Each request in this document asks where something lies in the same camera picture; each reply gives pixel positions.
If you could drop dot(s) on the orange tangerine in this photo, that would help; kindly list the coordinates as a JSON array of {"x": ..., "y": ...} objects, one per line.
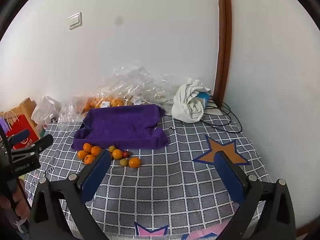
[
  {"x": 95, "y": 150},
  {"x": 87, "y": 147},
  {"x": 117, "y": 154},
  {"x": 89, "y": 159},
  {"x": 134, "y": 162},
  {"x": 82, "y": 154}
]

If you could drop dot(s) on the blue box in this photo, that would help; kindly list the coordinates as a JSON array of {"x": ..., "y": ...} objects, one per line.
[{"x": 203, "y": 100}]

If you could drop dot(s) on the grey checkered bedsheet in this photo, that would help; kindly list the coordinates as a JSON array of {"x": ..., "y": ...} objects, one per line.
[{"x": 162, "y": 180}]

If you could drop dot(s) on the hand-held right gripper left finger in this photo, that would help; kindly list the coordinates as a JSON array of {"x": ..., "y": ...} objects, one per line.
[{"x": 96, "y": 177}]

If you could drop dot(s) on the white crumpled cloth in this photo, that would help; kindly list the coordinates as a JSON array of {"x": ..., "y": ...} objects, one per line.
[{"x": 185, "y": 105}]

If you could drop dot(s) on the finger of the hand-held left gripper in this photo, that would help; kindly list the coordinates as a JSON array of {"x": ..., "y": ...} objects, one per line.
[
  {"x": 42, "y": 142},
  {"x": 20, "y": 136}
]

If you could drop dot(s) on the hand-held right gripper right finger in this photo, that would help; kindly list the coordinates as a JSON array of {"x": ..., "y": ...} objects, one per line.
[{"x": 228, "y": 177}]

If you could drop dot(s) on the purple bag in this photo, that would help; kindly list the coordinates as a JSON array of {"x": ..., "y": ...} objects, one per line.
[{"x": 3, "y": 125}]

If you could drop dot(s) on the brown wooden door frame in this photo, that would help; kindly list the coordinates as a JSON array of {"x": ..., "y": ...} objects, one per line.
[{"x": 223, "y": 42}]

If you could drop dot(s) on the person's left hand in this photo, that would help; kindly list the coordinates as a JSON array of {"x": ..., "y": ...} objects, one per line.
[{"x": 23, "y": 208}]

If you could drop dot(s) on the red paper bag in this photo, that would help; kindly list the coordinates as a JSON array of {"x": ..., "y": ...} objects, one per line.
[{"x": 22, "y": 127}]

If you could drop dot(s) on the clear bag of oranges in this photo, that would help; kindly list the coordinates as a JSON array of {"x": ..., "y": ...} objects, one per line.
[{"x": 112, "y": 102}]

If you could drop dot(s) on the whitish plastic bag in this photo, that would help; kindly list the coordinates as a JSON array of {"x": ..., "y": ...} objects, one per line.
[{"x": 47, "y": 105}]

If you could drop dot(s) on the purple towel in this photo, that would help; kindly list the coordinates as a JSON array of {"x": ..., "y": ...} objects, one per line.
[{"x": 120, "y": 127}]

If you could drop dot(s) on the small clear plastic bag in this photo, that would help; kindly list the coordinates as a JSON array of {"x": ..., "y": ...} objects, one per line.
[{"x": 72, "y": 107}]

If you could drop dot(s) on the small red fruit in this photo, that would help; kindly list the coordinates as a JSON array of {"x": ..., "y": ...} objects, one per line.
[{"x": 125, "y": 154}]

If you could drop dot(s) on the small yellow-green fruit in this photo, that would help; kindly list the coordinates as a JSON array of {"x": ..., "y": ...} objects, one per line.
[
  {"x": 112, "y": 148},
  {"x": 123, "y": 162}
]

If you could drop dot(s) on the large crumpled clear plastic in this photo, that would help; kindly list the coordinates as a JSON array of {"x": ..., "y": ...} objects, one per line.
[{"x": 140, "y": 82}]

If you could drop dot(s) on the white light switch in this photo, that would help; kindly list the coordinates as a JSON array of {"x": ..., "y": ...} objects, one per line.
[{"x": 75, "y": 21}]

